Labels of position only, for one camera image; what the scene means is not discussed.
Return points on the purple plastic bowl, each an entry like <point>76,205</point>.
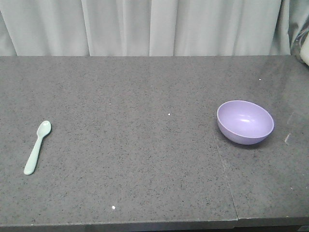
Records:
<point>244,122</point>

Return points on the pale green plastic spoon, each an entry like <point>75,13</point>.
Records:
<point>42,131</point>

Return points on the white curtain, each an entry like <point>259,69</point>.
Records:
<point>151,27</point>

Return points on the white rice cooker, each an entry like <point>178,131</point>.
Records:
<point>304,51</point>

